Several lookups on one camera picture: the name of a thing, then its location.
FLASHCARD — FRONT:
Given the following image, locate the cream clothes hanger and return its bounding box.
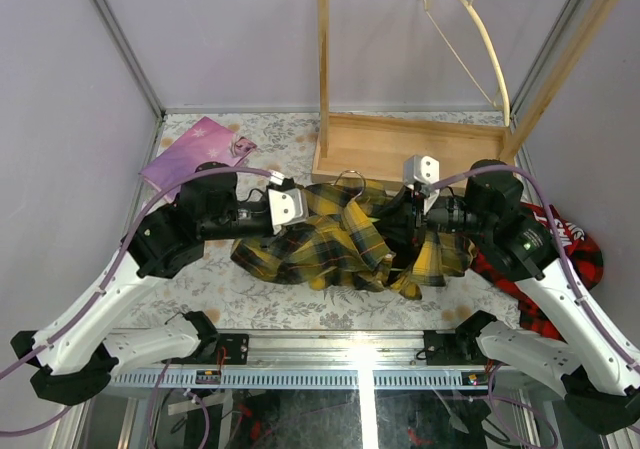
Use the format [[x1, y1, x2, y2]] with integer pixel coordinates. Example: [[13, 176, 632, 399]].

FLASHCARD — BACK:
[[417, 0, 512, 127]]

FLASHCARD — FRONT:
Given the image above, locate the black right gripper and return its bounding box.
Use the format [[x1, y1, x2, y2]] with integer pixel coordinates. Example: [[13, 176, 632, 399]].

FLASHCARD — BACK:
[[363, 182, 493, 246]]

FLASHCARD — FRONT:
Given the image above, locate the green clothes hanger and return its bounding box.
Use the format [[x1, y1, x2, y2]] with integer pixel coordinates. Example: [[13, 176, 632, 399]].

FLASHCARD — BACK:
[[331, 170, 405, 221]]

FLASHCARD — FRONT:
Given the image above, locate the yellow plaid shirt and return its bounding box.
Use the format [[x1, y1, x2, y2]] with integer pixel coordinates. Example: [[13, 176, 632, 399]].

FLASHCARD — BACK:
[[231, 183, 478, 300]]

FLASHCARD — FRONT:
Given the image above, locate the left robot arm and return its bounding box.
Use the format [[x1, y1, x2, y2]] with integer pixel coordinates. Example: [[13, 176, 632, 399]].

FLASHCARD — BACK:
[[11, 162, 294, 406]]

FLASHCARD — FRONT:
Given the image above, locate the red black plaid shirt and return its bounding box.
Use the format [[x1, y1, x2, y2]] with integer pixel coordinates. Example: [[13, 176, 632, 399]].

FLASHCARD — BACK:
[[469, 201, 605, 341]]

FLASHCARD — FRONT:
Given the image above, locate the aluminium mounting rail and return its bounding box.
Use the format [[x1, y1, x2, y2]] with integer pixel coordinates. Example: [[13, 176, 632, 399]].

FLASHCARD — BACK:
[[74, 326, 611, 390]]

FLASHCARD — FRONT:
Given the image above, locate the purple folded cloth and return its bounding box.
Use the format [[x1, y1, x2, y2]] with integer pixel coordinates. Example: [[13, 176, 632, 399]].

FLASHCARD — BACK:
[[141, 117, 257, 192]]

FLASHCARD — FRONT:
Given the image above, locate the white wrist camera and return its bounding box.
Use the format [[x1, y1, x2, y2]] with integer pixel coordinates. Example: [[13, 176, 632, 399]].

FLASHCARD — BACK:
[[267, 171, 308, 235], [402, 155, 440, 215]]

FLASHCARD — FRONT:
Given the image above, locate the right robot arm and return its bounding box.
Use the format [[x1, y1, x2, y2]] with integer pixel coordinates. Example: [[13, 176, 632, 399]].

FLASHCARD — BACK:
[[381, 155, 639, 435]]

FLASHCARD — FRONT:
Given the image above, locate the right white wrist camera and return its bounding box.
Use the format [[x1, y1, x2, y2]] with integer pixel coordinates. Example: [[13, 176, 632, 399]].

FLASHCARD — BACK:
[[402, 155, 440, 215]]

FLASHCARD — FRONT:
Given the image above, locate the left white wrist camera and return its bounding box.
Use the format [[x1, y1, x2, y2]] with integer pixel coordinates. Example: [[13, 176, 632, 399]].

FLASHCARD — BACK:
[[267, 171, 308, 235]]

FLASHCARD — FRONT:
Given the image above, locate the wooden clothes rack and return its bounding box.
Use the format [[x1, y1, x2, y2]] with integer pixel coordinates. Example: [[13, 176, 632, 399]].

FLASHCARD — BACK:
[[311, 0, 619, 188]]

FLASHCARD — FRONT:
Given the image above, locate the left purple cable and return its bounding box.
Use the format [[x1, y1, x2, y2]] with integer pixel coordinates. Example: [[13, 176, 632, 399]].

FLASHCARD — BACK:
[[0, 166, 286, 437]]

